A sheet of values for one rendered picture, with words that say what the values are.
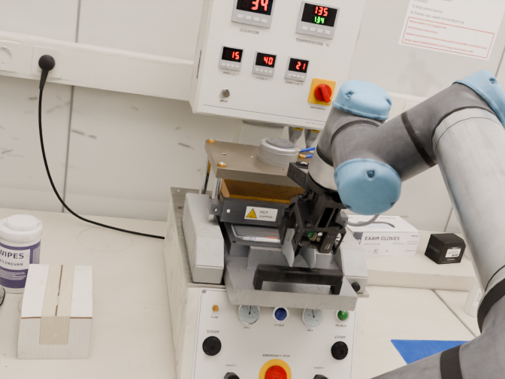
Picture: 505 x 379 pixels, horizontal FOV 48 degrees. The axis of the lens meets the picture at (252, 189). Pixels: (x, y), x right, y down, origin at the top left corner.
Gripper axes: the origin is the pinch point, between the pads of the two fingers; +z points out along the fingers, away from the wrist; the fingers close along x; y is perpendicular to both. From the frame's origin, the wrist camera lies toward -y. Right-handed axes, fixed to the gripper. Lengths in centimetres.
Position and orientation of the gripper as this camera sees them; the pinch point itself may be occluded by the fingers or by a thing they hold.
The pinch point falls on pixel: (291, 256)
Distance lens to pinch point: 101.2
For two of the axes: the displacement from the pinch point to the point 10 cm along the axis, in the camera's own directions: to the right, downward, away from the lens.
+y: 1.2, 6.6, -7.4
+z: -2.4, 7.4, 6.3
